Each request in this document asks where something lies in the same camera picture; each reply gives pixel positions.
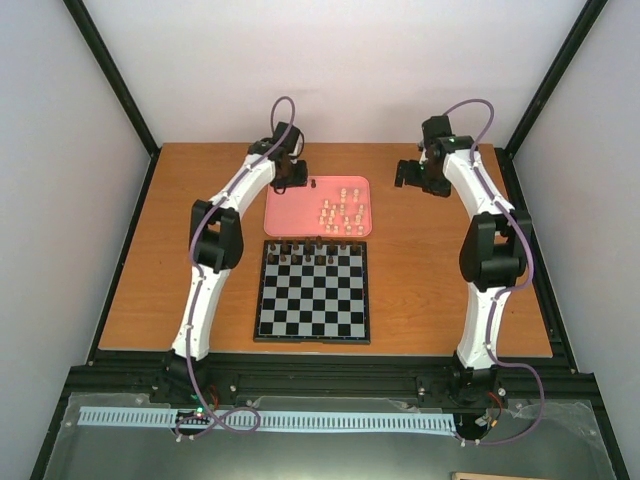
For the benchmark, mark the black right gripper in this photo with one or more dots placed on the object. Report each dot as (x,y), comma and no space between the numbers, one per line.
(441,188)

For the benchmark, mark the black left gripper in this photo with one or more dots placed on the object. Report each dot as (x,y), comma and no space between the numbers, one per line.
(299,182)

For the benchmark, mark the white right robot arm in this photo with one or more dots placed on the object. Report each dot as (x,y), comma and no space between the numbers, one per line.
(495,251)

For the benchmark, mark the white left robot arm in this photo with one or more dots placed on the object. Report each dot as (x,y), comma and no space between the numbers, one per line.
(216,242)

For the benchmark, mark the black white chess board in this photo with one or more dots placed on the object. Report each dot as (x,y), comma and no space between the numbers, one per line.
(314,303)

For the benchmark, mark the pink plastic tray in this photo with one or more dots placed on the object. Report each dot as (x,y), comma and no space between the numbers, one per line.
(296,211)

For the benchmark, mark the black aluminium frame base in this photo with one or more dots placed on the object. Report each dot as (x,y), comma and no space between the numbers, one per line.
(421,380)

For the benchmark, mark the light blue cable duct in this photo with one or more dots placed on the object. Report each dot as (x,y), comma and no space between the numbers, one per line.
(270,421)

